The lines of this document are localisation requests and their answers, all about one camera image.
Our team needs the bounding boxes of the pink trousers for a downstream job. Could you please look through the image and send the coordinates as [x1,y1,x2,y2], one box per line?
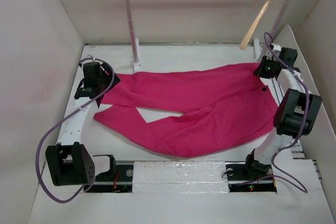
[94,63,278,158]

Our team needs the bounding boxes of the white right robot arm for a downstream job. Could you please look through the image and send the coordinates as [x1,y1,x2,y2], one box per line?
[243,44,322,180]

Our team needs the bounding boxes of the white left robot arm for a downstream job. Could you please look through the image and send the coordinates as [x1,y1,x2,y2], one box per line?
[45,60,120,186]

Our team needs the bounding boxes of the beige wooden hanger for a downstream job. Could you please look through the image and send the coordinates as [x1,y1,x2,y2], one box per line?
[239,0,273,50]

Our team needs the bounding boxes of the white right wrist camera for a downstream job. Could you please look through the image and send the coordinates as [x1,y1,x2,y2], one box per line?
[265,42,282,61]

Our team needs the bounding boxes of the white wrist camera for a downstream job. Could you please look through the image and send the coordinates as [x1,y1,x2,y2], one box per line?
[78,55,102,66]
[265,42,282,61]

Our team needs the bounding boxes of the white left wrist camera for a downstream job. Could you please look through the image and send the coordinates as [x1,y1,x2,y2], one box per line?
[78,55,102,66]

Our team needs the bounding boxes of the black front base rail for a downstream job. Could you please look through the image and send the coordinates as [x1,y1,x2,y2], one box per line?
[86,161,277,194]

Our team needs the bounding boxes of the aluminium side rail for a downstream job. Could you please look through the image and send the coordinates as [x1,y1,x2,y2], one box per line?
[264,48,307,159]

